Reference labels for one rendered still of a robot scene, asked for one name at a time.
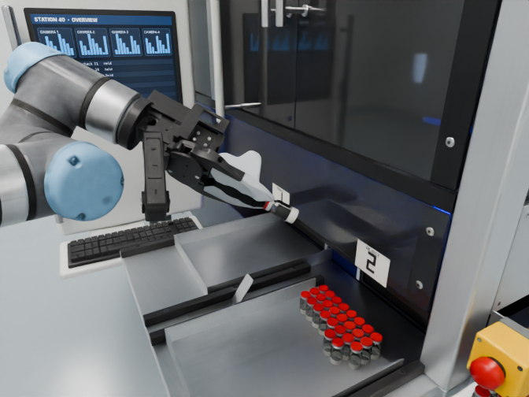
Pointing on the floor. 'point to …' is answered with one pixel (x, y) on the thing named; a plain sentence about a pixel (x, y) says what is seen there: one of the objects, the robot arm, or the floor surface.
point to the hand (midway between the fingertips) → (260, 202)
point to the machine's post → (483, 205)
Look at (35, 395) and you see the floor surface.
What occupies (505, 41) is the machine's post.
